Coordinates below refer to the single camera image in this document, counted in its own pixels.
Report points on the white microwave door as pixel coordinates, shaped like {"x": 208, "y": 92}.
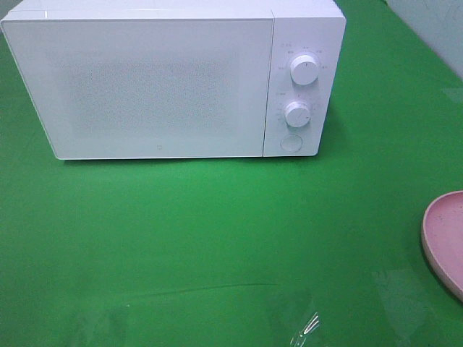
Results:
{"x": 146, "y": 89}

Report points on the white lower timer knob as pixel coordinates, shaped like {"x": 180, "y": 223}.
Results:
{"x": 297, "y": 114}

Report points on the white microwave oven body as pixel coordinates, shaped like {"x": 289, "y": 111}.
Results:
{"x": 298, "y": 27}

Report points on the clear tape strip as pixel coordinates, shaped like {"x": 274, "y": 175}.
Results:
{"x": 300, "y": 338}

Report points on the green table cloth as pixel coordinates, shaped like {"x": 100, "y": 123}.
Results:
{"x": 243, "y": 252}

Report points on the white upper power knob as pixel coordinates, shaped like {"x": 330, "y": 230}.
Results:
{"x": 304, "y": 69}

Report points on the pink round plate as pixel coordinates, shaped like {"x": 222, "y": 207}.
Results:
{"x": 441, "y": 237}

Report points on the round door release button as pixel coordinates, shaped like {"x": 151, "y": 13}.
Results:
{"x": 292, "y": 143}

